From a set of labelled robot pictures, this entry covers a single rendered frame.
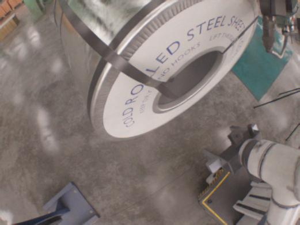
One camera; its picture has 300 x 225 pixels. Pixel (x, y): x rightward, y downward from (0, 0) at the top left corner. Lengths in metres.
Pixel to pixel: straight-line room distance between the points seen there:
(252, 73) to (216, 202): 1.89
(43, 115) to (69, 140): 0.60
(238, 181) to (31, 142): 2.44
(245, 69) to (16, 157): 3.67
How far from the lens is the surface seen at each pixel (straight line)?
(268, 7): 0.59
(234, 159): 0.38
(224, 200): 1.35
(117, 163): 1.52
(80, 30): 0.42
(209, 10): 0.50
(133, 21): 0.36
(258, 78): 2.46
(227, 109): 1.84
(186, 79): 1.15
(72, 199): 1.77
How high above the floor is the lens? 1.48
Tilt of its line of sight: 69 degrees down
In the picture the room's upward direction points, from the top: 4 degrees counter-clockwise
